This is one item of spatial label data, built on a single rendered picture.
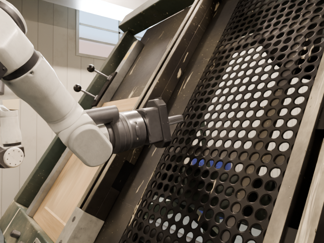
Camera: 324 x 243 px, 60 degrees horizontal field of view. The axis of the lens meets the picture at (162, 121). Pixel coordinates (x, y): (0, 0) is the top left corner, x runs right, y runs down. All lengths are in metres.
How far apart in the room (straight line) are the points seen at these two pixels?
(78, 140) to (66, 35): 4.37
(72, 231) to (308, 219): 0.58
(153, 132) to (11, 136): 0.72
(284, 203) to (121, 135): 0.34
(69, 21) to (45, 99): 4.48
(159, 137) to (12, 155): 0.69
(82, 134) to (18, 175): 4.02
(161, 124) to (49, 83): 0.29
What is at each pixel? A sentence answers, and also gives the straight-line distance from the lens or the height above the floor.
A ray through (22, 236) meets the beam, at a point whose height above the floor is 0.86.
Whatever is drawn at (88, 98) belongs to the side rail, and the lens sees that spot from 1.58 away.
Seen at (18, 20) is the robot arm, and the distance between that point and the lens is 0.50.
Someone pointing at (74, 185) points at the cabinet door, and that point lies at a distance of 1.10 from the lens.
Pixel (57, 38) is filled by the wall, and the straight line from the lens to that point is 4.80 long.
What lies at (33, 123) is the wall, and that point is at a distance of 4.52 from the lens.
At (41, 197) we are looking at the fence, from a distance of 1.28.
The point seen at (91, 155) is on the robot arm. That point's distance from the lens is 0.56.
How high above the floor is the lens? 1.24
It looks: 2 degrees up
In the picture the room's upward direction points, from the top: straight up
